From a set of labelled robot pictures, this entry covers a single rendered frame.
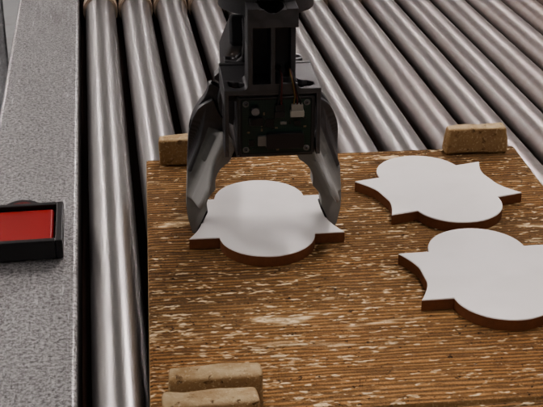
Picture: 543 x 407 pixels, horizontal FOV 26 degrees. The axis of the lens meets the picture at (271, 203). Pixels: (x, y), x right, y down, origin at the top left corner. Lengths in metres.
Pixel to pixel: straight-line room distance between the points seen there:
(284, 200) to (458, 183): 0.16
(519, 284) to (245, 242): 0.21
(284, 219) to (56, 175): 0.27
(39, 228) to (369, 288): 0.29
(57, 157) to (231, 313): 0.38
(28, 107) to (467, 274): 0.60
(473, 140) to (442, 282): 0.27
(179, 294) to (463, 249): 0.22
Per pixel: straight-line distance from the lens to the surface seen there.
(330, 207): 0.96
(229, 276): 0.89
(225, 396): 0.71
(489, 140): 1.12
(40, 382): 0.82
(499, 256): 0.92
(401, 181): 1.03
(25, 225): 1.01
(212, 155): 0.91
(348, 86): 1.38
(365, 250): 0.93
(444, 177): 1.05
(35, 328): 0.88
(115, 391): 0.80
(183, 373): 0.73
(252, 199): 0.99
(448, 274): 0.88
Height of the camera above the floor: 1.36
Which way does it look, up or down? 25 degrees down
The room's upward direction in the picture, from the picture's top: straight up
